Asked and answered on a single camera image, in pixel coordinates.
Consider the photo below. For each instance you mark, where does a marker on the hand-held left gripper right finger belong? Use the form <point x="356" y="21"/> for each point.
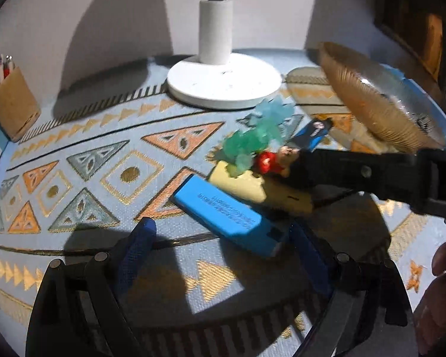
<point x="312" y="260"/>

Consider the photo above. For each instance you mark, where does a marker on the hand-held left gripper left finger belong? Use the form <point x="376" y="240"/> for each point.
<point x="133" y="256"/>

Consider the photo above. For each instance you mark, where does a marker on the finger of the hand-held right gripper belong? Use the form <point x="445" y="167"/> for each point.
<point x="349" y="171"/>
<point x="312" y="134"/>

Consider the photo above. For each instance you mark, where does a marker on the red toy figurine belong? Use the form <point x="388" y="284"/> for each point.
<point x="269" y="161"/>

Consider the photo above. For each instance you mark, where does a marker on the amber ribbed glass plate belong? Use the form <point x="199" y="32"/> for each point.
<point x="364" y="96"/>

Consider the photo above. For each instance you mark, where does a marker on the green translucent toy figure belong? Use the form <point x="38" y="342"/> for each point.
<point x="245" y="145"/>

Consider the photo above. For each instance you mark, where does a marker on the blue rectangular box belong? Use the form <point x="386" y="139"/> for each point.
<point x="223" y="212"/>

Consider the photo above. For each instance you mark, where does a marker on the person's right hand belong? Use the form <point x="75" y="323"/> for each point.
<point x="442" y="305"/>

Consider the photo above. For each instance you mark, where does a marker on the yellow rectangular block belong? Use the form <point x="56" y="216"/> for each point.
<point x="245" y="186"/>

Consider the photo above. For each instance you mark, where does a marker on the patterned woven mat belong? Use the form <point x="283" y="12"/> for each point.
<point x="96" y="126"/>

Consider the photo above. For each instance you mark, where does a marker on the cardboard pen holder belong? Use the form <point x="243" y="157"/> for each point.
<point x="15" y="108"/>

